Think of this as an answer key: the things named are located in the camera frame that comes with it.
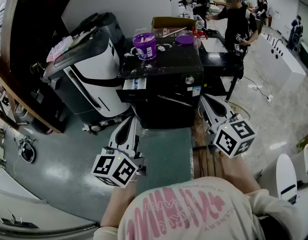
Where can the white crumpled tissue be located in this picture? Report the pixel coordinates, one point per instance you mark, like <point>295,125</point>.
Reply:
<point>161,48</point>

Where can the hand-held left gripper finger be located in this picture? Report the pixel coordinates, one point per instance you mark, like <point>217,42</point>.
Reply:
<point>132,141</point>
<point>113,140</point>

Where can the black washing machine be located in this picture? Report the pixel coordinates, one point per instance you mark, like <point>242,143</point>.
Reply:
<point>166,66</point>

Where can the white powder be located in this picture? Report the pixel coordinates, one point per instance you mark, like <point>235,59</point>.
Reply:
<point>130,54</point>

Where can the large open cardboard box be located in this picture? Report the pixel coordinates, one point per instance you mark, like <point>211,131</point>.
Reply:
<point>169,21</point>

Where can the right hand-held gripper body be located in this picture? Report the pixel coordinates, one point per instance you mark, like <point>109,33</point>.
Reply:
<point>234,139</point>

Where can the white vanity counter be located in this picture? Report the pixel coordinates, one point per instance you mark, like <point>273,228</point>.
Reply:
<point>286,66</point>

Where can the person's left forearm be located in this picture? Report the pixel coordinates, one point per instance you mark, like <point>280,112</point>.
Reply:
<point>116,204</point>

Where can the black table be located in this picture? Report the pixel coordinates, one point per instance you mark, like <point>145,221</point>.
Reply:
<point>219,61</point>

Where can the purple detergent powder tub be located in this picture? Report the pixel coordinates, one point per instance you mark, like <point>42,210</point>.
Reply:
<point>144,51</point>

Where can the grey robot machine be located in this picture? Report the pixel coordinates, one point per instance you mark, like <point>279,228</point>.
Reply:
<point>109,26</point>

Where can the white power strip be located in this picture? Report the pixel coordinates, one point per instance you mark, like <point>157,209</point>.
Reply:
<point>269,98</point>

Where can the person's right forearm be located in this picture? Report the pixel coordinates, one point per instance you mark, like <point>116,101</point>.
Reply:
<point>240,171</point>

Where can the white rectangular tray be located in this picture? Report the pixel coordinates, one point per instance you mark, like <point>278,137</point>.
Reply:
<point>214,45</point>

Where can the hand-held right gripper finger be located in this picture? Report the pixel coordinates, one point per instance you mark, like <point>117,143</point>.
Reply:
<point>230,111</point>
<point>207,116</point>

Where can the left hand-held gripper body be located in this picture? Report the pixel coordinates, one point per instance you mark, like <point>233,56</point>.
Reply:
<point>114,167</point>

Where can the thin metal rod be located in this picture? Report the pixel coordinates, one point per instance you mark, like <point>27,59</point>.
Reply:
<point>173,32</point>

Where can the white and black robot machine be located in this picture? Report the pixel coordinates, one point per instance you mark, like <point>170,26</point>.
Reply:
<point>94,66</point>

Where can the white door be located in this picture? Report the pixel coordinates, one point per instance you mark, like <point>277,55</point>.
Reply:
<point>44,216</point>

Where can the purple tub lid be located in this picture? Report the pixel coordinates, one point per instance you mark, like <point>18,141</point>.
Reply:
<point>184,40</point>

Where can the white detergent drawer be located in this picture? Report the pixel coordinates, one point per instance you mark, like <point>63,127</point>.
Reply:
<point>129,84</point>

